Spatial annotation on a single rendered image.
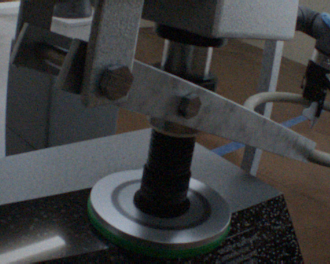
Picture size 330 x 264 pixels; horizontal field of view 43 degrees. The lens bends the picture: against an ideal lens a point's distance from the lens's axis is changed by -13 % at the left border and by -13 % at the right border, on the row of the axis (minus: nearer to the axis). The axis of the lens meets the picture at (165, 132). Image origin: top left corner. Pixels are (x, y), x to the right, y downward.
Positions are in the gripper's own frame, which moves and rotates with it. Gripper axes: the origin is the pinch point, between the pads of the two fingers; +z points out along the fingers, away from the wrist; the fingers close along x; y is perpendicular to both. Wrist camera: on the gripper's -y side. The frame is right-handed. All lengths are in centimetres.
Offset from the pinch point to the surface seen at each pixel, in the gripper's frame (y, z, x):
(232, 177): 27, -10, 56
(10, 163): 66, -10, 71
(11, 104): 119, 40, -27
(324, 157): 6.3, -13.6, 46.2
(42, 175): 58, -10, 72
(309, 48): -111, 137, -596
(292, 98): 10.0, -6.8, 3.1
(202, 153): 33, -8, 48
